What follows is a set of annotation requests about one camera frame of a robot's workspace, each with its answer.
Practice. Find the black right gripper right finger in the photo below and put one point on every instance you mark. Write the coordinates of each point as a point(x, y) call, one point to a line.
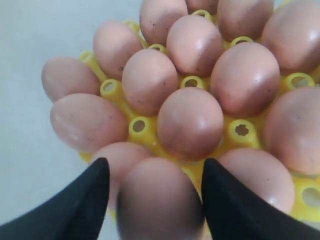
point(234, 212)

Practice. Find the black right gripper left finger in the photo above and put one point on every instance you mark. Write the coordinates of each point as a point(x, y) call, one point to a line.
point(75, 213)

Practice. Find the brown egg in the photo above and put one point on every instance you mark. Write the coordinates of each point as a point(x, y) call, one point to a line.
point(292, 130)
point(194, 45)
point(262, 173)
point(121, 157)
point(87, 123)
point(237, 18)
point(148, 78)
point(190, 124)
point(156, 17)
point(66, 75)
point(114, 43)
point(245, 80)
point(292, 34)
point(158, 201)

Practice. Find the yellow plastic egg tray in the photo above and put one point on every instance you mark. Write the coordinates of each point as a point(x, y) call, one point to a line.
point(237, 133)

